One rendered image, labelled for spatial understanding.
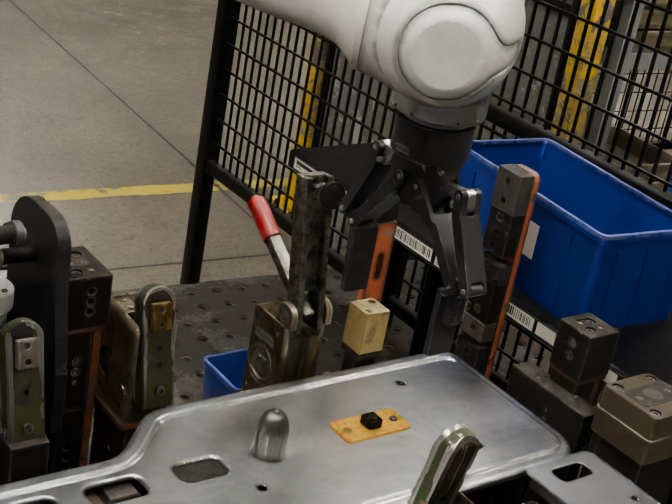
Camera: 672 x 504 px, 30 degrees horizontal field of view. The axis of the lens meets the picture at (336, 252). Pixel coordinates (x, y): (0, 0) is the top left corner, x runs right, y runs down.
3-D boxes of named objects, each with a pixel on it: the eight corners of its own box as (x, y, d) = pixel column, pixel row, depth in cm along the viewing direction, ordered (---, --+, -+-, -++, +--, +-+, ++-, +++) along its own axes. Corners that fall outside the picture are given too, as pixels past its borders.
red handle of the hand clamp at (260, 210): (296, 316, 135) (243, 193, 140) (287, 325, 136) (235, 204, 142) (327, 310, 137) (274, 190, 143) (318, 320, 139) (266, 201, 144)
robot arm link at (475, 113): (443, 74, 108) (429, 139, 110) (519, 71, 113) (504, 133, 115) (380, 41, 114) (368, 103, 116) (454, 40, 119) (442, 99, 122)
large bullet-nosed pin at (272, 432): (261, 478, 121) (271, 420, 118) (244, 460, 123) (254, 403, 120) (288, 471, 123) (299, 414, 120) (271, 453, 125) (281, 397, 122)
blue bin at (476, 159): (576, 334, 151) (604, 237, 146) (435, 228, 174) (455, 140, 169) (673, 320, 160) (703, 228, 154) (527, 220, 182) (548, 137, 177)
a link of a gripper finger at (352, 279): (355, 230, 125) (351, 227, 126) (343, 292, 128) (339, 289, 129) (379, 227, 127) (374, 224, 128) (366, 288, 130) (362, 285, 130)
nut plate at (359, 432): (348, 444, 126) (350, 434, 125) (326, 425, 128) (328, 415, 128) (412, 428, 131) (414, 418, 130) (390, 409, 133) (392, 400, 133)
